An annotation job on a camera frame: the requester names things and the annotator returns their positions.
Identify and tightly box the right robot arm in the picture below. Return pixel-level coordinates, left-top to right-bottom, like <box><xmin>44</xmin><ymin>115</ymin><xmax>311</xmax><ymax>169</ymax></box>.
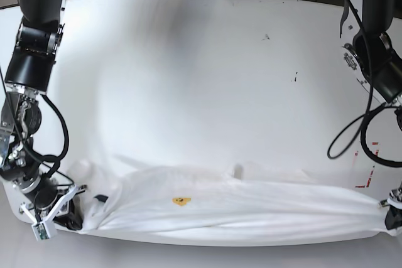
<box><xmin>1</xmin><ymin>0</ymin><xmax>83</xmax><ymax>239</ymax></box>

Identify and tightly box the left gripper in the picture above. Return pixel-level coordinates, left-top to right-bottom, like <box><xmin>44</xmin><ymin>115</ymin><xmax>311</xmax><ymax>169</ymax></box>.
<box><xmin>379</xmin><ymin>188</ymin><xmax>402</xmax><ymax>230</ymax></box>

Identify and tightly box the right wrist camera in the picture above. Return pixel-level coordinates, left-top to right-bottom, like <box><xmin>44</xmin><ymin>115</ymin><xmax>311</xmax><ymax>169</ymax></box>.
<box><xmin>31</xmin><ymin>221</ymin><xmax>57</xmax><ymax>242</ymax></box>

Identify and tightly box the red tape rectangle marking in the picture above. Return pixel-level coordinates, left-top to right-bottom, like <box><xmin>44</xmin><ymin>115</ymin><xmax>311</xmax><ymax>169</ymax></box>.
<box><xmin>352</xmin><ymin>149</ymin><xmax>376</xmax><ymax>190</ymax></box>

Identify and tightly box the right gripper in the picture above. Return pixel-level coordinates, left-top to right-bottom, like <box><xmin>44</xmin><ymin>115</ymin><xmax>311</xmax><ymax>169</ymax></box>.
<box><xmin>18</xmin><ymin>183</ymin><xmax>83</xmax><ymax>230</ymax></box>

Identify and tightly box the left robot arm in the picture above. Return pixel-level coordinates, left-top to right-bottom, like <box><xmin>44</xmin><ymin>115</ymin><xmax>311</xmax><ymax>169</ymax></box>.
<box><xmin>339</xmin><ymin>0</ymin><xmax>401</xmax><ymax>169</ymax></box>

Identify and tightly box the white printed T-shirt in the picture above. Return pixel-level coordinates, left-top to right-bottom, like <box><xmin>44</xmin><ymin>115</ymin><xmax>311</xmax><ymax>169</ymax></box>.
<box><xmin>67</xmin><ymin>160</ymin><xmax>400</xmax><ymax>244</ymax></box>

